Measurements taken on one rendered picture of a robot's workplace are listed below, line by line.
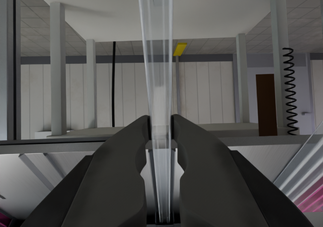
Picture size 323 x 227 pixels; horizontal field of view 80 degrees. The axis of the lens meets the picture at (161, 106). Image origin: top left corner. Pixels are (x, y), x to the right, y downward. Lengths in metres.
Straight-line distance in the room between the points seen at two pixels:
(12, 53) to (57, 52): 0.14
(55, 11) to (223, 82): 2.94
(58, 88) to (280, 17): 0.66
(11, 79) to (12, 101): 0.05
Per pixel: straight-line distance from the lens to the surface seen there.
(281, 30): 0.69
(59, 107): 0.62
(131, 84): 3.13
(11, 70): 0.54
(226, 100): 3.35
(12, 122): 0.53
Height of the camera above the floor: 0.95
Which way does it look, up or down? 2 degrees down
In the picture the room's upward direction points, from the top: 178 degrees clockwise
